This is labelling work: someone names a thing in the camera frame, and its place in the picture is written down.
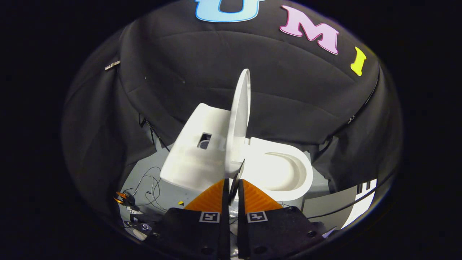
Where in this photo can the silver metal cloth clip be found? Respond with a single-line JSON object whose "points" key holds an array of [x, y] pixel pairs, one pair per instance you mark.
{"points": [[112, 65]]}

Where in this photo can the white toilet seat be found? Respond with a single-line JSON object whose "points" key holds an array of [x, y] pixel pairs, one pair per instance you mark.
{"points": [[306, 173]]}

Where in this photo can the white flat board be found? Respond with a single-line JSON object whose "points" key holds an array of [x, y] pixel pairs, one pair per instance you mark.
{"points": [[362, 202]]}

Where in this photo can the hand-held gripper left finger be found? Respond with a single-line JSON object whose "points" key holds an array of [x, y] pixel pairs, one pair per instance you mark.
{"points": [[226, 202]]}

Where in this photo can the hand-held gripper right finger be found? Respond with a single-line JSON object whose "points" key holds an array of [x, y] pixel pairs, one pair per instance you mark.
{"points": [[241, 206]]}

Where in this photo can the grey flat board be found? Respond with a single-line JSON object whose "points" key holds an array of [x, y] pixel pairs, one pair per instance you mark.
{"points": [[325, 209]]}

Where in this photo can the orange black tool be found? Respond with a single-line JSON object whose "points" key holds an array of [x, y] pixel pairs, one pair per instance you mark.
{"points": [[123, 198]]}

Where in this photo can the white toilet with tank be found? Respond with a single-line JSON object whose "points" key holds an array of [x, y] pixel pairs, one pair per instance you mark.
{"points": [[187, 162]]}

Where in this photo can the white toilet lid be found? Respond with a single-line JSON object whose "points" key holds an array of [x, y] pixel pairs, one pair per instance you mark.
{"points": [[239, 119]]}

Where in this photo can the black metal stand frame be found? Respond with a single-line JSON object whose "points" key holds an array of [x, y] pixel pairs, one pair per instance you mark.
{"points": [[153, 131]]}

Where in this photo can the black backdrop cloth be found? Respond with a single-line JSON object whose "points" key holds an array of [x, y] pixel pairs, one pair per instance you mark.
{"points": [[202, 72]]}

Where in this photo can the black device with round part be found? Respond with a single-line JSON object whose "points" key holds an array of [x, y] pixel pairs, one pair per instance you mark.
{"points": [[143, 226]]}

